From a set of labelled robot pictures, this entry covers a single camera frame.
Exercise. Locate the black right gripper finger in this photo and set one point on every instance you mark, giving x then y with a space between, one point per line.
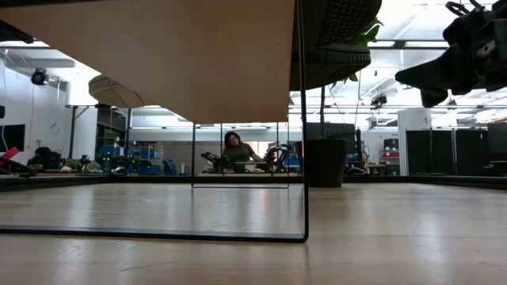
433 98
443 71

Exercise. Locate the black slide sandal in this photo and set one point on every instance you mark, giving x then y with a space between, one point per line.
336 63
344 20

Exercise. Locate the wooden shelf black metal frame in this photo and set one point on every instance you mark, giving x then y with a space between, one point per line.
158 59

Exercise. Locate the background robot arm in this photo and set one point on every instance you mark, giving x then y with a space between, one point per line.
277 156
216 161

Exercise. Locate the white pillar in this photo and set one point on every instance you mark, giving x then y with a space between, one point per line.
414 118

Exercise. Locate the black partition screen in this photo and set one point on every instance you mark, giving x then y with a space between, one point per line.
439 152

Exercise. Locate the green potted plant black pot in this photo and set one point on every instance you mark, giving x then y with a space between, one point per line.
328 162

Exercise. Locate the black storage rack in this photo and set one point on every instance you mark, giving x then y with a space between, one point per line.
115 126

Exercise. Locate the person at background robot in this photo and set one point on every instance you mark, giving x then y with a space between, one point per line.
237 152

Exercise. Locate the black ceiling dome camera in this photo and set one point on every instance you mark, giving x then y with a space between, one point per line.
39 77

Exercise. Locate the black aluminium table frame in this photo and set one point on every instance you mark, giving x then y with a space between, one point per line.
396 180

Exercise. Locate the black wall screen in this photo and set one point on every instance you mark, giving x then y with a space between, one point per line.
16 136

